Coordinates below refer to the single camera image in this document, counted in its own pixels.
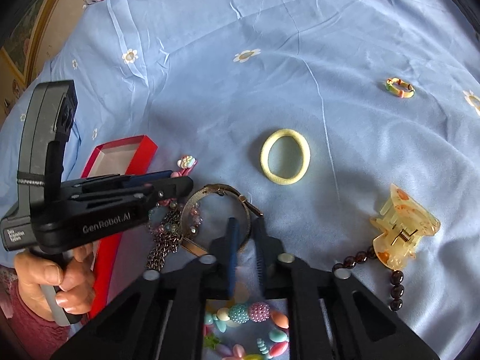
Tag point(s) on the pink flower hair clip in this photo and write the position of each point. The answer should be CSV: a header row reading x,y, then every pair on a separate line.
x,y
185,165

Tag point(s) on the amber hair claw clip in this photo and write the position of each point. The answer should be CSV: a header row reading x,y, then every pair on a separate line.
x,y
402,223

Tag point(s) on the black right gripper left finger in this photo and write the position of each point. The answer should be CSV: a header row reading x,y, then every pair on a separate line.
x,y
173,326

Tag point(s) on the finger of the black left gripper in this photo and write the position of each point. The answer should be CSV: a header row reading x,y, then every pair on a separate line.
x,y
130,181
167,188

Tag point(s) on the metal mesh band watch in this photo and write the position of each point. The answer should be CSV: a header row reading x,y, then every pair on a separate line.
x,y
206,212

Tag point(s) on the person's left hand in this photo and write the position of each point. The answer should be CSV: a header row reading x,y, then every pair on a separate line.
x,y
76,282

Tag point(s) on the red jewelry box tray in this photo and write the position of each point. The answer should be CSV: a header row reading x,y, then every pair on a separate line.
x,y
130,156

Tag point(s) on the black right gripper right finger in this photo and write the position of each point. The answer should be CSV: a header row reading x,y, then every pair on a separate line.
x,y
284,276

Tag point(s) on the framed picture on wall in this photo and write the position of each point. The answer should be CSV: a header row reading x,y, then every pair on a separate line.
x,y
19,48

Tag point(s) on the light blue floral bedsheet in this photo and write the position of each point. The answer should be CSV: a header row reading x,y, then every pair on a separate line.
x,y
311,109

